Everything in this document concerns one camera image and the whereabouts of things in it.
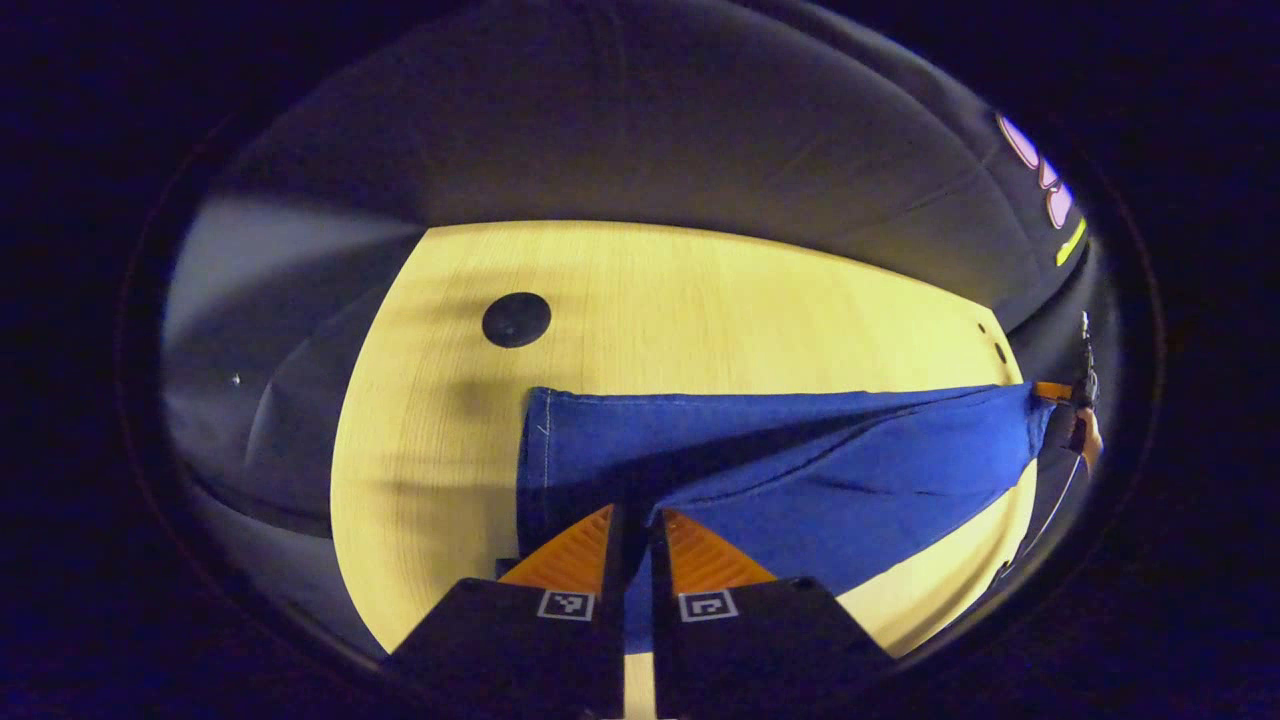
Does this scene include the black round table grommet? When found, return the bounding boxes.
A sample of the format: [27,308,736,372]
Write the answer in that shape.
[481,292,553,350]

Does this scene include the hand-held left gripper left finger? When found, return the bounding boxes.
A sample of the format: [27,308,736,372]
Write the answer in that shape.
[385,504,627,717]

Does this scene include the blue denim jeans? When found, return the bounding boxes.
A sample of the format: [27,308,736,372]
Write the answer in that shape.
[515,382,1059,656]

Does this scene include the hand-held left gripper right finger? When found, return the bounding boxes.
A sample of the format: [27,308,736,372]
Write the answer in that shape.
[654,508,897,718]

